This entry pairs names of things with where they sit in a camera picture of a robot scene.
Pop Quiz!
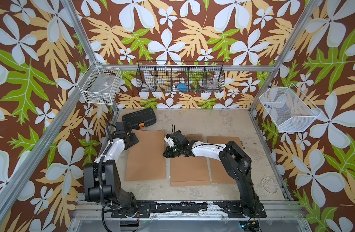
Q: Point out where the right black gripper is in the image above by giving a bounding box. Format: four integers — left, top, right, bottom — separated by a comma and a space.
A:
160, 145, 183, 158

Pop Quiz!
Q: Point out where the brown file bag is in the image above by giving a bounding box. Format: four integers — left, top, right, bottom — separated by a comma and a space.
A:
170, 134, 212, 188
207, 136, 242, 184
125, 130, 166, 181

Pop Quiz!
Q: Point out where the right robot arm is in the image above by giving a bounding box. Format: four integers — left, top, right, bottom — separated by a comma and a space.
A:
163, 130, 261, 217

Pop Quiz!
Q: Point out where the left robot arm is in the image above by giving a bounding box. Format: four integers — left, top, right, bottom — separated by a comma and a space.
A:
84, 122, 139, 217

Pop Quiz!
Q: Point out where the blue object in basket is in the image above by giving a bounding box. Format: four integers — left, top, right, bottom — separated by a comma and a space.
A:
177, 84, 189, 93

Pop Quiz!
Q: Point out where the clear round lid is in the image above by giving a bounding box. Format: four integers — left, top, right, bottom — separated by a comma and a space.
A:
261, 178, 278, 194

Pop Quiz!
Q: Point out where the white mesh basket right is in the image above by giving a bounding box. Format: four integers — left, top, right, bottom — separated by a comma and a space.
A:
260, 84, 321, 133

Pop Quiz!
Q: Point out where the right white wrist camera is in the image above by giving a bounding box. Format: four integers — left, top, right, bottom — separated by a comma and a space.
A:
164, 137, 175, 148

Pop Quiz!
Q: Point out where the white wire basket left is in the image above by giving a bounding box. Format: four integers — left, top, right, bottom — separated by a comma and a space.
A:
78, 66, 122, 105

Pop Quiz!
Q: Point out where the black wire basket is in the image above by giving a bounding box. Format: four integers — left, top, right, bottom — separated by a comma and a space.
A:
136, 61, 225, 93

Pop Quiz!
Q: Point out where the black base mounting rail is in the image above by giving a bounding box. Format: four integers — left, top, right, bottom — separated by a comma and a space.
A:
111, 201, 267, 218

